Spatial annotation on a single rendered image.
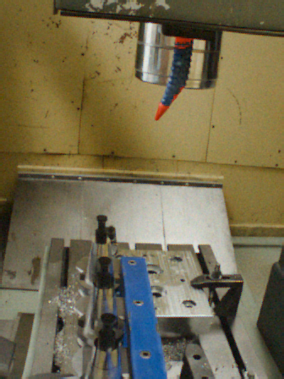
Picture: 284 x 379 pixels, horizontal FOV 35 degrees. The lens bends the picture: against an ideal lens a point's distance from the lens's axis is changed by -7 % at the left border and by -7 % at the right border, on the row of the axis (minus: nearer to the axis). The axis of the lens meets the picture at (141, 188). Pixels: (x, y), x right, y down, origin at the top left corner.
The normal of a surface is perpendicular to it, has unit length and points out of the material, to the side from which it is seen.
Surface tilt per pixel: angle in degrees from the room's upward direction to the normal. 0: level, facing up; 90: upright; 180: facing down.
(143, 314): 0
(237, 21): 112
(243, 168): 90
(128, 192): 24
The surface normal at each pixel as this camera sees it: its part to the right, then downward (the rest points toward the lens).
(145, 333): 0.10, -0.92
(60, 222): 0.13, -0.68
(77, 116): 0.09, 0.39
